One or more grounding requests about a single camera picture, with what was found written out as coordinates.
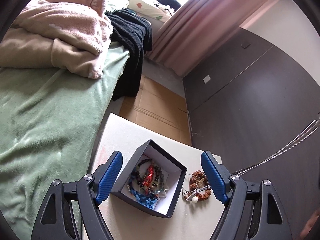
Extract brown rudraksha bead bracelet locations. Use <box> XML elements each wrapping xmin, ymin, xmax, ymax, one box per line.
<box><xmin>182</xmin><ymin>170</ymin><xmax>213</xmax><ymax>203</ymax></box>

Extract blue woven beaded bracelet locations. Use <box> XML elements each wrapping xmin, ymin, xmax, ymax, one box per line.
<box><xmin>126</xmin><ymin>177</ymin><xmax>167</xmax><ymax>209</ymax></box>

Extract grey-green bead bracelet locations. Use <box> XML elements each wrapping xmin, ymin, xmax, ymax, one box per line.
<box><xmin>132</xmin><ymin>158</ymin><xmax>167</xmax><ymax>193</ymax></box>

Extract red cord charm bracelet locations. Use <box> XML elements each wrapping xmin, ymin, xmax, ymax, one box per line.
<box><xmin>141</xmin><ymin>164</ymin><xmax>156</xmax><ymax>189</ymax></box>

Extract black square jewelry box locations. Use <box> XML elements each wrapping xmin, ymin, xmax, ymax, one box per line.
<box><xmin>111</xmin><ymin>140</ymin><xmax>187</xmax><ymax>218</ymax></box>

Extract person's left hand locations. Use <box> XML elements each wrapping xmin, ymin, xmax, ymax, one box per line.
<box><xmin>299</xmin><ymin>209</ymin><xmax>319</xmax><ymax>239</ymax></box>

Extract green bed sheet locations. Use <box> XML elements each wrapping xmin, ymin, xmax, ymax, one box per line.
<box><xmin>1</xmin><ymin>42</ymin><xmax>129</xmax><ymax>239</ymax></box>

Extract dark grey wardrobe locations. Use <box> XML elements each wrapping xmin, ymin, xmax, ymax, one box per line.
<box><xmin>183</xmin><ymin>28</ymin><xmax>319</xmax><ymax>239</ymax></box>

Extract flattened cardboard on floor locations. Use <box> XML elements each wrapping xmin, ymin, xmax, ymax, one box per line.
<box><xmin>119</xmin><ymin>75</ymin><xmax>191</xmax><ymax>146</ymax></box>

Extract white wardrobe sticker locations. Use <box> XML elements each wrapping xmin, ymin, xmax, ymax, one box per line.
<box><xmin>203</xmin><ymin>75</ymin><xmax>211</xmax><ymax>83</ymax></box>

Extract pink fleece blanket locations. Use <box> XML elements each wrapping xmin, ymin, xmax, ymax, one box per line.
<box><xmin>1</xmin><ymin>0</ymin><xmax>113</xmax><ymax>80</ymax></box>

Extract black knitted blanket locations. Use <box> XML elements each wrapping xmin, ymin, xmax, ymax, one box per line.
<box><xmin>105</xmin><ymin>0</ymin><xmax>152</xmax><ymax>101</ymax></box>

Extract pink curtain right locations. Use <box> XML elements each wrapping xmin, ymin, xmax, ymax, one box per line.
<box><xmin>147</xmin><ymin>0</ymin><xmax>269</xmax><ymax>76</ymax></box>

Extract patterned window bench cushion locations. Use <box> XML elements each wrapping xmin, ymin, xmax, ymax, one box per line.
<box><xmin>127</xmin><ymin>0</ymin><xmax>174</xmax><ymax>23</ymax></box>

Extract silver wire cables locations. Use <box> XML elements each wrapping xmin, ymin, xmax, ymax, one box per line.
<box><xmin>190</xmin><ymin>112</ymin><xmax>320</xmax><ymax>196</ymax></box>

